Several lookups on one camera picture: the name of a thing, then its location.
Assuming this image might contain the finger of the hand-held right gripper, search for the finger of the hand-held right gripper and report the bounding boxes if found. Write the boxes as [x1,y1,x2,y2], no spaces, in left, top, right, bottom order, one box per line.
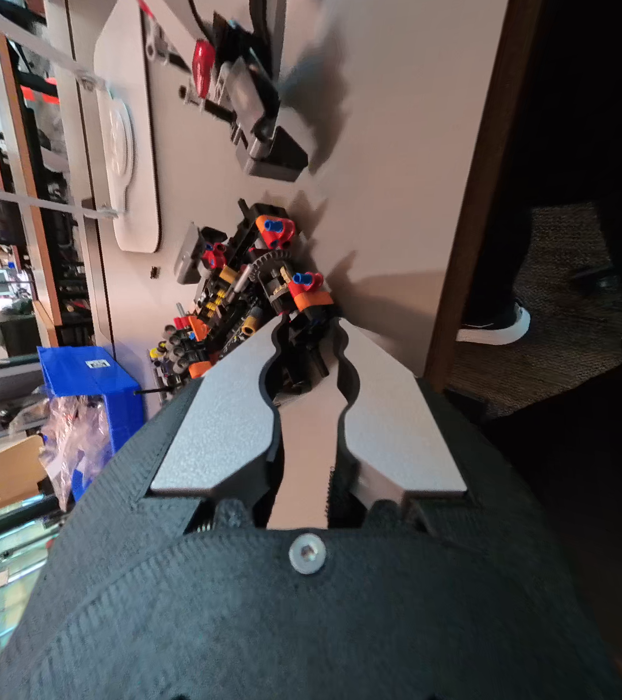
[171,0,219,35]

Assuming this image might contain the plywood chair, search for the plywood chair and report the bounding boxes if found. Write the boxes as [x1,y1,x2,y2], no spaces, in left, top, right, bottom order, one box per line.
[0,435,50,501]

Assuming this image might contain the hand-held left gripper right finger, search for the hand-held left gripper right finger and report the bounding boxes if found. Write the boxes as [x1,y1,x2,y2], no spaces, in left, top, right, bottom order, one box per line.
[335,317,468,503]

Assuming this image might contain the blue storage bin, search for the blue storage bin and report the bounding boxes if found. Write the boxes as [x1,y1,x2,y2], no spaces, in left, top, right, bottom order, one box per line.
[37,346,144,501]

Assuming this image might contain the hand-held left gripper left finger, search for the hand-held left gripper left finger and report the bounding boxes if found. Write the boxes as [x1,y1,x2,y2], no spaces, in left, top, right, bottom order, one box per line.
[149,316,283,498]

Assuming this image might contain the wooden-edged neighbouring desk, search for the wooden-edged neighbouring desk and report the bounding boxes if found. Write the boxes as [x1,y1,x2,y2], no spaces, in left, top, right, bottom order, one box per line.
[0,30,98,345]

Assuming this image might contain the black lego chassis assembly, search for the black lego chassis assembly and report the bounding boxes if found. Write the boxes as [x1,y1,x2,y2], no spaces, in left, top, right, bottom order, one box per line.
[149,199,339,396]

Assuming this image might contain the black white-soled shoe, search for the black white-soled shoe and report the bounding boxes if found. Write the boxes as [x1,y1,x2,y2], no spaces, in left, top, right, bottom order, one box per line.
[456,301,532,346]

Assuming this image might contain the clear plastic parts bags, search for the clear plastic parts bags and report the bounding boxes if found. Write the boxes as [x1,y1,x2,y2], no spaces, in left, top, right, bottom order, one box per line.
[40,395,113,509]

